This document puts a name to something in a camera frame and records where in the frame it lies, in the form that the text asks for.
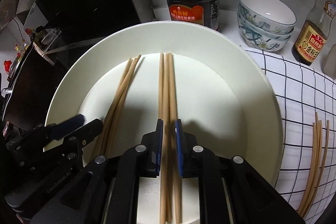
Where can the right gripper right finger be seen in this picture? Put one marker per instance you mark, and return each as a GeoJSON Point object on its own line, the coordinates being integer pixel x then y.
{"type": "Point", "coordinates": [185, 153]}

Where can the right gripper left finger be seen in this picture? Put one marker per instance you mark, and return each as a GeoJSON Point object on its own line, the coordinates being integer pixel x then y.
{"type": "Point", "coordinates": [150, 158]}

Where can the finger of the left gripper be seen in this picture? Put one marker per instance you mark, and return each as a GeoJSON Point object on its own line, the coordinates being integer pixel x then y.
{"type": "Point", "coordinates": [58, 131]}
{"type": "Point", "coordinates": [82, 136]}

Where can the dark wok pan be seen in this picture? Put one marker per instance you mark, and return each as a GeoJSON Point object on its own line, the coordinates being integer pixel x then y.
{"type": "Point", "coordinates": [32, 87]}

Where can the large white round bowl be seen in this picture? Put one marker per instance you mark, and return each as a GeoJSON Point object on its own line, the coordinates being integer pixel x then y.
{"type": "Point", "coordinates": [223, 98]}

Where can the black gas stove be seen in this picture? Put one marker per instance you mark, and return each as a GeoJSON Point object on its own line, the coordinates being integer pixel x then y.
{"type": "Point", "coordinates": [68, 53]}

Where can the white black grid cloth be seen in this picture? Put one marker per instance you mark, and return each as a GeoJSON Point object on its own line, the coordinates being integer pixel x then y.
{"type": "Point", "coordinates": [300, 92]}

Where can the bottom floral ceramic bowl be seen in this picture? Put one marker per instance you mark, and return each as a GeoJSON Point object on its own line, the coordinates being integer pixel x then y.
{"type": "Point", "coordinates": [260, 42]}

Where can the floral ceramic bowl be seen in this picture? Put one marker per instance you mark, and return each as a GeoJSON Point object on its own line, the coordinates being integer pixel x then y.
{"type": "Point", "coordinates": [260, 42]}
{"type": "Point", "coordinates": [246, 25]}
{"type": "Point", "coordinates": [272, 16]}

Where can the middle floral ceramic bowl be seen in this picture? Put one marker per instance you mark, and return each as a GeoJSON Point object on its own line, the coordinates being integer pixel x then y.
{"type": "Point", "coordinates": [246, 25]}

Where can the top floral ceramic bowl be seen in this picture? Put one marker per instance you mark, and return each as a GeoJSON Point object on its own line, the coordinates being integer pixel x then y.
{"type": "Point", "coordinates": [272, 16]}

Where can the small glass sauce bottle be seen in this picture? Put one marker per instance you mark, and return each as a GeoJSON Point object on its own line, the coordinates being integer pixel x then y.
{"type": "Point", "coordinates": [314, 32]}

